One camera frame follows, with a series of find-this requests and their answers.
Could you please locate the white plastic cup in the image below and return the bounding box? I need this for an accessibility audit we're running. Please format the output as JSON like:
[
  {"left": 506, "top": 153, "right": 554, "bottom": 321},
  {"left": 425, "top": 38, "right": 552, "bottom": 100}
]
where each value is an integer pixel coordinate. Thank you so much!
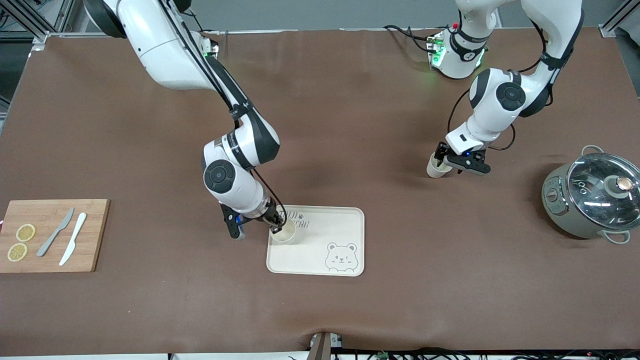
[
  {"left": 270, "top": 217, "right": 297, "bottom": 243},
  {"left": 426, "top": 152, "right": 453, "bottom": 179}
]

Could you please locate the beige bear print tray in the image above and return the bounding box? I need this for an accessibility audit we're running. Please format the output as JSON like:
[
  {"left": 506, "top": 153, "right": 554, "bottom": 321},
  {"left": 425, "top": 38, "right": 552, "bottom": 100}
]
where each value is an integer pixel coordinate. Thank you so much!
[{"left": 266, "top": 204, "right": 366, "bottom": 277}]

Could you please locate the grey-green cooking pot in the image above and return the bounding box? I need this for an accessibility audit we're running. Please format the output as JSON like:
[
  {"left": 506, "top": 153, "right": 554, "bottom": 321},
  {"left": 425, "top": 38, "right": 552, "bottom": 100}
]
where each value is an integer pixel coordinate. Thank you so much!
[{"left": 541, "top": 145, "right": 640, "bottom": 245}]

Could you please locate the glass pot lid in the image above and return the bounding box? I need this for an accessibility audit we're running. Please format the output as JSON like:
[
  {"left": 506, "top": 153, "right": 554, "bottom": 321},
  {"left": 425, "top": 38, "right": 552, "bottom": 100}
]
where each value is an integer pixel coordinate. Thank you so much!
[{"left": 566, "top": 152, "right": 640, "bottom": 232}]

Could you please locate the white plastic knife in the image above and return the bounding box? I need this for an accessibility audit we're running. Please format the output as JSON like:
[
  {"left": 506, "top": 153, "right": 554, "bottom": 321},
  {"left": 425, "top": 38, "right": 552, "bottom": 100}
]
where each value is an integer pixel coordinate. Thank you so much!
[{"left": 59, "top": 212, "right": 88, "bottom": 266}]

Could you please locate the bamboo cutting board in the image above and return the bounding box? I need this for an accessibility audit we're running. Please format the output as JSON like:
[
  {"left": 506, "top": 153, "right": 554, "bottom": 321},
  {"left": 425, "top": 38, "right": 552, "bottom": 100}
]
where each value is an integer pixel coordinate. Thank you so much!
[{"left": 0, "top": 199, "right": 110, "bottom": 274}]

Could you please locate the grey plastic knife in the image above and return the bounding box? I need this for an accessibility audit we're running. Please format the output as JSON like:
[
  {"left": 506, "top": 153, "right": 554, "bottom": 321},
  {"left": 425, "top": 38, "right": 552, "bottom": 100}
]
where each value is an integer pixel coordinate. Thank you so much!
[{"left": 36, "top": 207, "right": 75, "bottom": 258}]

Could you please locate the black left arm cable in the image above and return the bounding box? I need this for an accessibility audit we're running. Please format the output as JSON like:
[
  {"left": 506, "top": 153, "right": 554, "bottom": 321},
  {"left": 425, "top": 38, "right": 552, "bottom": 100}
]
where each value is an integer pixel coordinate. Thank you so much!
[{"left": 446, "top": 10, "right": 557, "bottom": 152}]

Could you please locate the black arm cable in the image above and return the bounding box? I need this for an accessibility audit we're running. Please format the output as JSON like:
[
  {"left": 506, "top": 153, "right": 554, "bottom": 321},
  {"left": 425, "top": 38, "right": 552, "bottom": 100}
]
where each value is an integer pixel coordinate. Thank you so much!
[
  {"left": 159, "top": 0, "right": 289, "bottom": 222},
  {"left": 446, "top": 10, "right": 557, "bottom": 152}
]

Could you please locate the black base cable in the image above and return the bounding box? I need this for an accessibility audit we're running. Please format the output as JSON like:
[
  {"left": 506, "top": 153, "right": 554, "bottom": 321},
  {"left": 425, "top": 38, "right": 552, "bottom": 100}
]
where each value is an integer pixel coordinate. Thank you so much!
[
  {"left": 382, "top": 24, "right": 436, "bottom": 53},
  {"left": 189, "top": 7, "right": 208, "bottom": 34}
]

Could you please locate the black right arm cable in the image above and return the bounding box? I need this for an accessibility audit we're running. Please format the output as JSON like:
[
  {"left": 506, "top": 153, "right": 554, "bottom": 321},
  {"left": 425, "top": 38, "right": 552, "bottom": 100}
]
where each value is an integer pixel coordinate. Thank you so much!
[{"left": 159, "top": 0, "right": 289, "bottom": 222}]

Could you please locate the aluminium frame profile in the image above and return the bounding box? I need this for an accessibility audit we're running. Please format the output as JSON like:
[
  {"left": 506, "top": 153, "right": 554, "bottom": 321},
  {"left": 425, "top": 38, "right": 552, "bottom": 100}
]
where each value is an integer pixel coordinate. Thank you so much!
[
  {"left": 599, "top": 0, "right": 640, "bottom": 38},
  {"left": 0, "top": 0, "right": 76, "bottom": 51}
]

